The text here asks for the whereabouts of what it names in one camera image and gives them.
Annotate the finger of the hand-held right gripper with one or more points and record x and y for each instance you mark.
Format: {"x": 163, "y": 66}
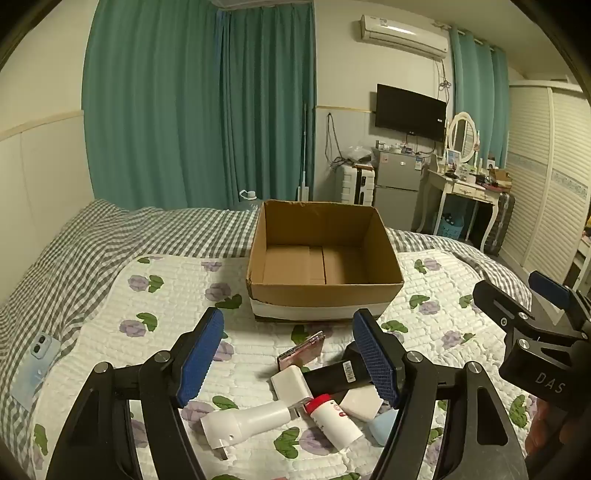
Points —
{"x": 501, "y": 307}
{"x": 549, "y": 287}

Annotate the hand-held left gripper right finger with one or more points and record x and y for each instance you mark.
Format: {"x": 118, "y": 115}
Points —
{"x": 375, "y": 362}

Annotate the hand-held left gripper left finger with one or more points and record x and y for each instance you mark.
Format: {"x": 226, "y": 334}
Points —
{"x": 199, "y": 360}

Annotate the white soap box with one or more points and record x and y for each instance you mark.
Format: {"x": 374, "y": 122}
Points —
{"x": 362, "y": 402}

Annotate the black cylinder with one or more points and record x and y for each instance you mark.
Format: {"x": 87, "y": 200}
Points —
{"x": 330, "y": 374}

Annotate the light blue round object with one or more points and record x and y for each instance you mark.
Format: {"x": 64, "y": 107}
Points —
{"x": 382, "y": 428}

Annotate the white bottle with red cap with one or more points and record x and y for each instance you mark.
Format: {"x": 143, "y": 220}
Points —
{"x": 334, "y": 422}

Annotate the pink phone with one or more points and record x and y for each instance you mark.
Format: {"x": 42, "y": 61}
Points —
{"x": 300, "y": 353}

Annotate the white cone-shaped device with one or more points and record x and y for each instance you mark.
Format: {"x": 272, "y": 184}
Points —
{"x": 244, "y": 422}

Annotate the white square adapter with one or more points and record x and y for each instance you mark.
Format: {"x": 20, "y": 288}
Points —
{"x": 291, "y": 385}

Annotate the cardboard box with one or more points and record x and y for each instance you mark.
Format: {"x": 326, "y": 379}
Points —
{"x": 295, "y": 295}

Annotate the person's right hand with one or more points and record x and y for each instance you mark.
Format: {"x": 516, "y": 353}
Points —
{"x": 561, "y": 431}

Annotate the white floral quilt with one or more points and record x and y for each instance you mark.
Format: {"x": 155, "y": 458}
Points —
{"x": 175, "y": 295}

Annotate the dark suitcase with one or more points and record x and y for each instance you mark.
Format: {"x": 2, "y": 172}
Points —
{"x": 501, "y": 221}

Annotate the white slatted wardrobe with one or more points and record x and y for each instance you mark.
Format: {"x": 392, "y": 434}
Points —
{"x": 545, "y": 184}

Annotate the white dressing table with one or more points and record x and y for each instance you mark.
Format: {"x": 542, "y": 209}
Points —
{"x": 461, "y": 187}

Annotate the small grey fridge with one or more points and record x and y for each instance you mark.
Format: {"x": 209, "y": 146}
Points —
{"x": 397, "y": 189}

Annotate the bed with checked sheet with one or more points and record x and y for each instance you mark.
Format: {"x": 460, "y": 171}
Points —
{"x": 92, "y": 240}

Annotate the phone in light blue case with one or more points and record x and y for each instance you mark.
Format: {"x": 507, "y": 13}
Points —
{"x": 34, "y": 369}

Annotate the clear water jug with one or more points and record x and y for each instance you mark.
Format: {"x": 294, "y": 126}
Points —
{"x": 249, "y": 201}

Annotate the white oval mirror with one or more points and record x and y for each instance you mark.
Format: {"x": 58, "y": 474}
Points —
{"x": 463, "y": 136}

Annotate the white hard suitcase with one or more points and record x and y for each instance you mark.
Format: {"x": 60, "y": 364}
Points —
{"x": 355, "y": 184}

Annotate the white mop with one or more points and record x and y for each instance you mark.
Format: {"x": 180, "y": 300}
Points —
{"x": 304, "y": 184}

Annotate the green curtain beside wardrobe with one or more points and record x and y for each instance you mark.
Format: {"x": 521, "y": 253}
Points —
{"x": 480, "y": 101}

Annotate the clear plastic bag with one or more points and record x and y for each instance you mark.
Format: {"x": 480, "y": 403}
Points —
{"x": 359, "y": 154}

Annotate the air conditioner pipe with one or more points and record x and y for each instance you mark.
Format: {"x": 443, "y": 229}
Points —
{"x": 443, "y": 78}

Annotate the wide green curtain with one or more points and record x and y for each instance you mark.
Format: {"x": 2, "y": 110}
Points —
{"x": 157, "y": 106}

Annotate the narrow green curtain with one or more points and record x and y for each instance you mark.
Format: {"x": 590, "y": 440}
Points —
{"x": 272, "y": 106}

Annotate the white air conditioner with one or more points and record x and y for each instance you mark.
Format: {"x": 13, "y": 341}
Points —
{"x": 406, "y": 37}

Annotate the small photo frame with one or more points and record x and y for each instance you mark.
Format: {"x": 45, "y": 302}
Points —
{"x": 453, "y": 157}

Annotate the black wall television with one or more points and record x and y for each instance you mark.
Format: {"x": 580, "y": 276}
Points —
{"x": 408, "y": 110}

